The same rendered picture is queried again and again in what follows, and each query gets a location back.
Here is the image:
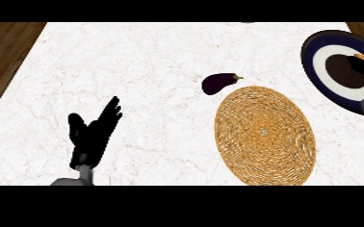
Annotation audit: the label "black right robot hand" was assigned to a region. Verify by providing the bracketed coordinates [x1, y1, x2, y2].
[346, 56, 364, 77]

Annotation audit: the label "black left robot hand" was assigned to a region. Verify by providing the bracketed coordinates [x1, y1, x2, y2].
[66, 95, 124, 171]

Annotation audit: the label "oval woven straw placemat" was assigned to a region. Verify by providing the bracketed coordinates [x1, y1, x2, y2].
[213, 86, 317, 187]

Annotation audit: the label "blue and white plate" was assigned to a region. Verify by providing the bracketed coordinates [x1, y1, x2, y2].
[300, 29, 364, 116]

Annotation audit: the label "dark purple eggplant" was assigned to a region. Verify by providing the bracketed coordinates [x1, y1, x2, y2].
[200, 72, 245, 96]

